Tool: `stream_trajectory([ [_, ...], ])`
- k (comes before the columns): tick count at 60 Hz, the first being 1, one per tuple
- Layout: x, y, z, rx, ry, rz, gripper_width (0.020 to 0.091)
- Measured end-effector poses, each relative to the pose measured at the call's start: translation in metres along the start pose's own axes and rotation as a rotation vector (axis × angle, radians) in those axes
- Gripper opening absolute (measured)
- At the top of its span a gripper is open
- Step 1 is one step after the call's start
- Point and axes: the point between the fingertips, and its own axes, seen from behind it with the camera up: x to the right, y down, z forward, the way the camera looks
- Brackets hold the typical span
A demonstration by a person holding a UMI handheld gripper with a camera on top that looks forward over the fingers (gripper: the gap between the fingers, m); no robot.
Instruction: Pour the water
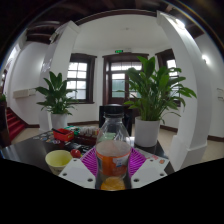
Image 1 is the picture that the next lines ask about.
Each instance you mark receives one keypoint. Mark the black chair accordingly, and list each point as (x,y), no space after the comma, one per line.
(133,116)

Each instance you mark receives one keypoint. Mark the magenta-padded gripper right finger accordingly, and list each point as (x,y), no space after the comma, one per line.
(150,171)

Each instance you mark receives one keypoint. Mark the large potted plant white pot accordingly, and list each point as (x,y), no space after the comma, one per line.
(146,131)

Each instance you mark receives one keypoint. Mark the green exit sign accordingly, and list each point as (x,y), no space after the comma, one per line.
(119,51)

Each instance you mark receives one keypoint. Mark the red box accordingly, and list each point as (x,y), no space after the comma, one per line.
(63,135)

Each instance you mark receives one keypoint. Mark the printed paper leaflet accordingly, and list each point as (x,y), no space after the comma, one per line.
(156,156)

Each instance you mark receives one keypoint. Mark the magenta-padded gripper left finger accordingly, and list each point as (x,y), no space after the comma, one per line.
(78,171)

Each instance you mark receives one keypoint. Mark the clear bottle with orange drink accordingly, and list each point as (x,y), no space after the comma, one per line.
(112,156)

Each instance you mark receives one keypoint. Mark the wide dark-framed window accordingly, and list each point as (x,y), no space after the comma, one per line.
(78,78)

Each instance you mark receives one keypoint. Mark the narrow dark-framed window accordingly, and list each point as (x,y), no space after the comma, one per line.
(170,65)

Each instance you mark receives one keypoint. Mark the small potted plant white pot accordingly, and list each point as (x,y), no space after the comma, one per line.
(59,121)

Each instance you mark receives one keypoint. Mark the dark wooden double door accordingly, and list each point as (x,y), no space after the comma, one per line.
(116,83)

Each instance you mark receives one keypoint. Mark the red carpeted stairs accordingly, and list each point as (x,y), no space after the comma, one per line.
(15,123)

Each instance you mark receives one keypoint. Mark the colourful round stickers sheet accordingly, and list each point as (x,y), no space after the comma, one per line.
(45,137)

